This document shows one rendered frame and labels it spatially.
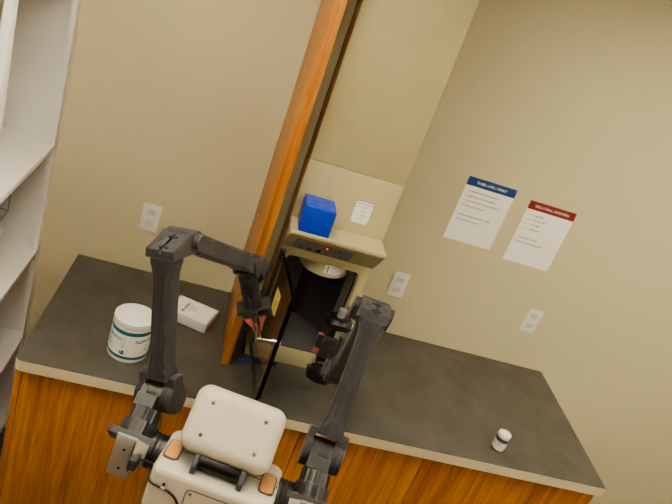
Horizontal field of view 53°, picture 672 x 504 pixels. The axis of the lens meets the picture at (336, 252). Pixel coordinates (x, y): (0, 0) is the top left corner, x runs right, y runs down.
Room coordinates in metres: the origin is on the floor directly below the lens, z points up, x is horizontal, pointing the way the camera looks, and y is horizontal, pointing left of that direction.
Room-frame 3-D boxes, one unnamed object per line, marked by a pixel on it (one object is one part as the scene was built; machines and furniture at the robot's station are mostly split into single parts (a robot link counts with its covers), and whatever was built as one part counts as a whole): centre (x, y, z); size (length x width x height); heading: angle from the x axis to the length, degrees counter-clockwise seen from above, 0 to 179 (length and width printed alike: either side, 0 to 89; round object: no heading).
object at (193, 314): (2.13, 0.42, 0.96); 0.16 x 0.12 x 0.04; 86
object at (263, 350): (1.87, 0.12, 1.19); 0.30 x 0.01 x 0.40; 19
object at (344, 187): (2.19, 0.05, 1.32); 0.32 x 0.25 x 0.77; 103
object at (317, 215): (1.99, 0.10, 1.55); 0.10 x 0.10 x 0.09; 13
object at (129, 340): (1.81, 0.53, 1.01); 0.13 x 0.13 x 0.15
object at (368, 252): (2.01, 0.01, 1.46); 0.32 x 0.11 x 0.10; 103
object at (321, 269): (2.17, 0.03, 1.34); 0.18 x 0.18 x 0.05
